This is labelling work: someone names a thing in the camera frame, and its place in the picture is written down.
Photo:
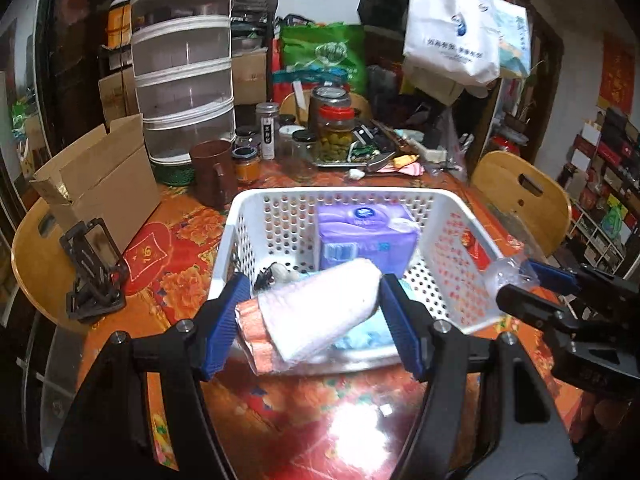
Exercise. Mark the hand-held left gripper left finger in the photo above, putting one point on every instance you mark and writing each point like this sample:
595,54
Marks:
222,325

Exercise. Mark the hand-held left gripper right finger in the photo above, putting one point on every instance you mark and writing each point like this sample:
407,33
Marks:
400,325

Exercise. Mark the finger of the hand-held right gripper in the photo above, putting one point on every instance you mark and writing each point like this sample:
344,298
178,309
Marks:
530,306
547,274

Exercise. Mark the orange striped cloth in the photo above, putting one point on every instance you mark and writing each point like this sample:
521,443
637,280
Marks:
252,330

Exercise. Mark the clear plastic bottle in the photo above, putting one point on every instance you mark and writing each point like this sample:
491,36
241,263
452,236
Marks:
505,272

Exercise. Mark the small black and white item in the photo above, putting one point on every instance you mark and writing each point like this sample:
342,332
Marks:
280,275

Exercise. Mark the white towel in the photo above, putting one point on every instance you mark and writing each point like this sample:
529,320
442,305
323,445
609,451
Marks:
325,305

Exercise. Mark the white perforated plastic basket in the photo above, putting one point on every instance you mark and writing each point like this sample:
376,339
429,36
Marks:
450,240

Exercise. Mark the purple tissue pack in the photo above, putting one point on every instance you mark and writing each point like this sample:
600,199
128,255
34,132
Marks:
365,230

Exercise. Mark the orange floral tablecloth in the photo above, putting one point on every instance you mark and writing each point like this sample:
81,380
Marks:
310,400

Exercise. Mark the shelf of boxes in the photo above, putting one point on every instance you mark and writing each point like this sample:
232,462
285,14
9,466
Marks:
610,170

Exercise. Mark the black folding phone stand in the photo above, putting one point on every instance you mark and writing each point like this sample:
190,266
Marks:
92,280

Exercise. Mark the brown mug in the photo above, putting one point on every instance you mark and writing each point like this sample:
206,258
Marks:
210,170

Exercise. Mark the small orange jar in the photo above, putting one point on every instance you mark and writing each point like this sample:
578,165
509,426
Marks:
246,170

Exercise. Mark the green woven basket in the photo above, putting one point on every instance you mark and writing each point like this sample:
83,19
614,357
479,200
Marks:
172,174

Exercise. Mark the pink snack wrapper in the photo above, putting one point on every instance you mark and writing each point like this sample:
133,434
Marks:
407,165

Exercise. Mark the small white box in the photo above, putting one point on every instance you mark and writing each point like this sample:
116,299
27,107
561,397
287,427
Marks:
434,153

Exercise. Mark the metal tray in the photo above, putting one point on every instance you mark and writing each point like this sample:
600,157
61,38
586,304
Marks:
345,163

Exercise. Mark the open cardboard box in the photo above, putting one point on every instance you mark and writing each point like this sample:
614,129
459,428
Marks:
110,195

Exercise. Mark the empty glass jar black lid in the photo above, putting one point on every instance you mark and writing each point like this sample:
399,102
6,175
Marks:
304,160

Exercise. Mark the small glass jar black lid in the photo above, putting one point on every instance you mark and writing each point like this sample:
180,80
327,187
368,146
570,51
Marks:
247,139

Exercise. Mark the empty glass jar white lid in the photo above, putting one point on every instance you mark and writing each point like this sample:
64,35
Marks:
286,145

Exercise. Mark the tall white-label spice jar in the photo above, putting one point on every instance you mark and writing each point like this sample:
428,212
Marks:
268,135

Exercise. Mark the glass pickle jar red lid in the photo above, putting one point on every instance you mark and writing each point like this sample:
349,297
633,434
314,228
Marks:
335,140

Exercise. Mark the glass jar metal lid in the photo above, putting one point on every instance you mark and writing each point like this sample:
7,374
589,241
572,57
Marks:
327,96

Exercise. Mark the light blue tote bag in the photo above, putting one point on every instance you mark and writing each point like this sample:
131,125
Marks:
515,35

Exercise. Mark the stacked clear storage containers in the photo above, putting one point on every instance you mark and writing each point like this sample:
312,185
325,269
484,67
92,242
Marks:
185,85

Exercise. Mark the brown cardboard box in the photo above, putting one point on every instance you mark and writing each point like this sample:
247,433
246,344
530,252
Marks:
250,75
117,95

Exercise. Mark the white tote bag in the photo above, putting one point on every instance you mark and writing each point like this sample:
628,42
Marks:
445,25

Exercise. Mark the green shopping bag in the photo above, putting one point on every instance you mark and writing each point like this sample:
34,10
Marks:
325,50

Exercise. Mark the dark wooden cabinet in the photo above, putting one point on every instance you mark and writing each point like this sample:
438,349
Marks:
75,35

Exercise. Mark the red wall poster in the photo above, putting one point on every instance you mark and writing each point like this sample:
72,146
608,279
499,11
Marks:
617,70

